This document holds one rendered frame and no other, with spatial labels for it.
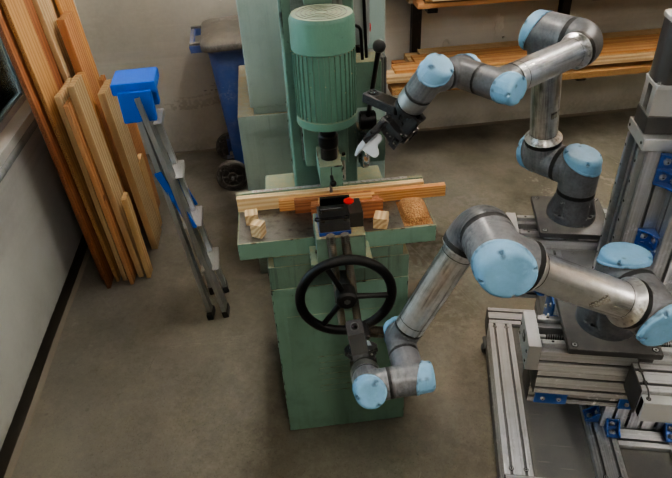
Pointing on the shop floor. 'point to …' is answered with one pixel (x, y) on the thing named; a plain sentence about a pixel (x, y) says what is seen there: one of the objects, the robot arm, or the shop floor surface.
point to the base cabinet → (328, 356)
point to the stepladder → (171, 178)
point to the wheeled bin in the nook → (222, 53)
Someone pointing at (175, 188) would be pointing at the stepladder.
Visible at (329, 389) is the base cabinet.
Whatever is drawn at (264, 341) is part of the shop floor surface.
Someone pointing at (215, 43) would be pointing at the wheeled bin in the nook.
